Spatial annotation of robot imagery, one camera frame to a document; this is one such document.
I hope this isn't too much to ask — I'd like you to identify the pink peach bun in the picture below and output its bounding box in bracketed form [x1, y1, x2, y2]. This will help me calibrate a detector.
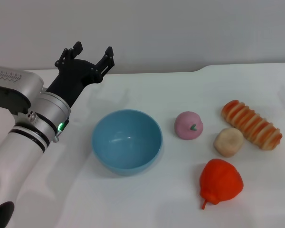
[174, 111, 204, 141]

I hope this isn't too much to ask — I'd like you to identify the blue plastic bowl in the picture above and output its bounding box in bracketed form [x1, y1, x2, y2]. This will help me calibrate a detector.
[92, 109, 163, 177]

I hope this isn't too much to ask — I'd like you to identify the left wrist camera housing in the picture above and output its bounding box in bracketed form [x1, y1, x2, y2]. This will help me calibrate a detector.
[0, 64, 45, 116]

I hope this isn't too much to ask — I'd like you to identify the beige egg yolk pastry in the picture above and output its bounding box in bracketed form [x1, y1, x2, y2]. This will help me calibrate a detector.
[213, 127, 245, 158]

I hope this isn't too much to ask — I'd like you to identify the orange striped long bread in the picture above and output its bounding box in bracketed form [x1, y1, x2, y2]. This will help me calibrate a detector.
[220, 99, 283, 151]

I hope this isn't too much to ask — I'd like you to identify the left arm connector cable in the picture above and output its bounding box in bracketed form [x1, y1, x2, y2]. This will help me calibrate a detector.
[52, 129, 62, 143]

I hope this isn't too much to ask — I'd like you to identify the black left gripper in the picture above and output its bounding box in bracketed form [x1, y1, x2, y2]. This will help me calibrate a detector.
[46, 41, 116, 108]

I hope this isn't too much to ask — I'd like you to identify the red bell pepper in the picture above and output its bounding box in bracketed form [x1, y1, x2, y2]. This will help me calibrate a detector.
[199, 158, 244, 210]

